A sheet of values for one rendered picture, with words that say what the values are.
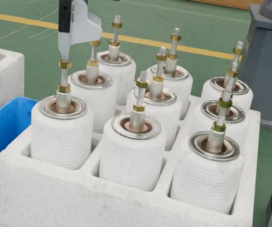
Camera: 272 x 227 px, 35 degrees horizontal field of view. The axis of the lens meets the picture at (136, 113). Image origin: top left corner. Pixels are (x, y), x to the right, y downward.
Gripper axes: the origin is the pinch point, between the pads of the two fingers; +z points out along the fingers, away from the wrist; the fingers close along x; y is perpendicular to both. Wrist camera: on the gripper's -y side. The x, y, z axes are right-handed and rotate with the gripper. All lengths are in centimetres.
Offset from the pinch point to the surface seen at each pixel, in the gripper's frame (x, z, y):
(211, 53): 101, 34, 56
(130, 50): 96, 34, 22
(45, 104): 0.1, 9.3, -2.1
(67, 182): -8.7, 17.1, 2.1
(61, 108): -1.0, 9.2, 0.4
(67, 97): -0.9, 7.3, 1.3
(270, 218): 1, 31, 41
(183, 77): 14.9, 9.1, 22.5
